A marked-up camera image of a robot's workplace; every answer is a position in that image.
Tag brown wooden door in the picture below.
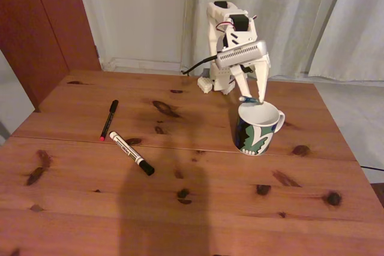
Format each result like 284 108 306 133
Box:
0 0 101 113

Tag black camera cable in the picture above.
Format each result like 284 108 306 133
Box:
181 55 218 76

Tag white curtain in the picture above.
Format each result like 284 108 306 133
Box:
179 0 350 80
307 0 384 82

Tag white furniture panel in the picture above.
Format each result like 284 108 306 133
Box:
0 50 35 146

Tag thin black pen red end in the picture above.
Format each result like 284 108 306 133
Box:
99 99 119 141

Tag silver camera box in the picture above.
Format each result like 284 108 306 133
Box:
215 40 268 70

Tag white marker black cap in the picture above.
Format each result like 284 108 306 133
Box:
108 131 155 176

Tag red white servo wires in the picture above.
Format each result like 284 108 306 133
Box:
215 16 259 32

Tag white mug green blue pattern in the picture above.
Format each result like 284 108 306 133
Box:
232 101 286 156

